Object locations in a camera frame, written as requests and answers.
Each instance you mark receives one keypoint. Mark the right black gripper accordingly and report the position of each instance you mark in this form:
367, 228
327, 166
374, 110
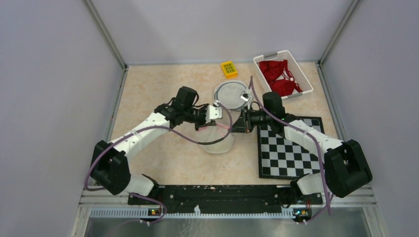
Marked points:
244, 123

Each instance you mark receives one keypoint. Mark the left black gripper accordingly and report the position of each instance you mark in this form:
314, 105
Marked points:
203, 122

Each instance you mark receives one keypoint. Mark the red satin bra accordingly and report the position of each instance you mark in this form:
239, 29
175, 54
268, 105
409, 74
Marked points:
279, 78

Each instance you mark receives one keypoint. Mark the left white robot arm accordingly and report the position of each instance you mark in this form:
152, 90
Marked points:
110, 160

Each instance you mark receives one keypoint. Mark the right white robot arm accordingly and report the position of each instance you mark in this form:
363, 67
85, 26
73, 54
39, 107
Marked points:
343, 166

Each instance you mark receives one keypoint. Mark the black white checkerboard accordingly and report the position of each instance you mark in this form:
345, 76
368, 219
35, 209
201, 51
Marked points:
279, 158

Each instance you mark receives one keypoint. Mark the yellow toy block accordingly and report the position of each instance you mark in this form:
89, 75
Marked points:
229, 69

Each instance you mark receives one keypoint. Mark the white plastic basket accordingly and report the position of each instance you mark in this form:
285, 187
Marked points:
296, 70

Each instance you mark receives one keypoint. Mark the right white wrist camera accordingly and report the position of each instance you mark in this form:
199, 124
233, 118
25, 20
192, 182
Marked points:
246, 96

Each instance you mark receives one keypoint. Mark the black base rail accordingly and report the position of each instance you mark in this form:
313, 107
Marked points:
231, 199

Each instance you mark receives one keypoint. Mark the white toothed cable strip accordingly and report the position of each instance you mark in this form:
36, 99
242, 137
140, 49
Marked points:
145, 213

